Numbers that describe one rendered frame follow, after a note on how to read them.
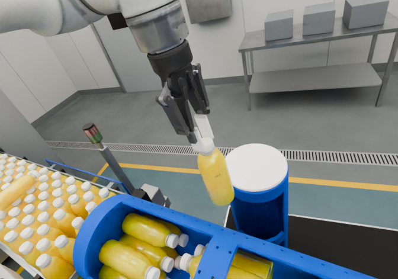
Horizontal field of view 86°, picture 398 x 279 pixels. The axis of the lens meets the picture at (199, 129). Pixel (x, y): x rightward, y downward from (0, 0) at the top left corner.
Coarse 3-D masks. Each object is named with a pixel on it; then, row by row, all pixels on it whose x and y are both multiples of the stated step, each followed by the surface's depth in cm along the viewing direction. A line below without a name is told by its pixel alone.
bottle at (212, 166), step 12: (204, 156) 50; (216, 156) 50; (204, 168) 51; (216, 168) 51; (204, 180) 54; (216, 180) 52; (228, 180) 55; (216, 192) 55; (228, 192) 56; (216, 204) 59
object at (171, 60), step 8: (184, 40) 36; (176, 48) 34; (184, 48) 35; (152, 56) 35; (160, 56) 34; (168, 56) 34; (176, 56) 35; (184, 56) 35; (192, 56) 38; (152, 64) 36; (160, 64) 35; (168, 64) 35; (176, 64) 35; (184, 64) 36; (160, 72) 36; (168, 72) 36; (176, 72) 38; (184, 72) 40; (168, 80) 37; (176, 80) 38; (168, 88) 37; (176, 88) 38; (176, 96) 41
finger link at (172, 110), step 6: (156, 96) 37; (168, 96) 36; (168, 102) 37; (174, 102) 38; (168, 108) 38; (174, 108) 38; (168, 114) 40; (174, 114) 39; (180, 114) 40; (174, 120) 40; (180, 120) 40; (174, 126) 42; (180, 126) 41; (186, 126) 42; (186, 132) 42
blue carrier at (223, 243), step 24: (96, 216) 67; (120, 216) 79; (168, 216) 64; (192, 216) 67; (96, 240) 71; (192, 240) 77; (216, 240) 54; (240, 240) 54; (264, 240) 57; (96, 264) 72; (216, 264) 48; (288, 264) 47; (312, 264) 47
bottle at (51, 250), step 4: (52, 240) 84; (52, 244) 82; (48, 248) 80; (52, 248) 81; (56, 248) 82; (40, 252) 81; (44, 252) 80; (48, 252) 80; (52, 252) 81; (56, 252) 82; (60, 256) 83
